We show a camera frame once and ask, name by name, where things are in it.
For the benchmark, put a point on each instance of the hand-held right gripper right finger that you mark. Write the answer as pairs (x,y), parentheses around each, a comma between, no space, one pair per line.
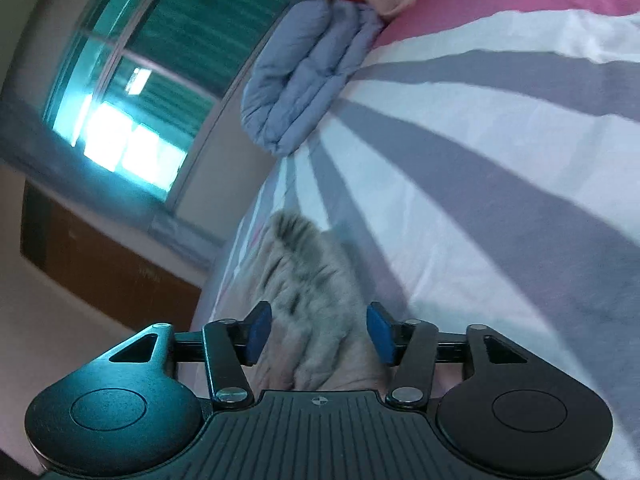
(379,332)

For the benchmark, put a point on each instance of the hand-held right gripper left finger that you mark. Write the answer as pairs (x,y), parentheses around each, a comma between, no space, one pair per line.
(259,332)

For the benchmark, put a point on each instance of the grey blanket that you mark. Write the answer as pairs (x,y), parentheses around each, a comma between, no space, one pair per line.
(320,300)

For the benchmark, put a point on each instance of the brown wooden door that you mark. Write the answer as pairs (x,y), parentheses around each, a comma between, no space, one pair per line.
(100,260)

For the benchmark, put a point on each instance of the bed with striped sheet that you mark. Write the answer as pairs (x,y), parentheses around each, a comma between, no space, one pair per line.
(475,185)

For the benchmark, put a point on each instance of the grey-blue curtain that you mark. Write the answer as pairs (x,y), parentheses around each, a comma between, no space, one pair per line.
(100,200)

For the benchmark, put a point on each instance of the blue folded duvet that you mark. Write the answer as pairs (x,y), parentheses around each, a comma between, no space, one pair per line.
(305,75)

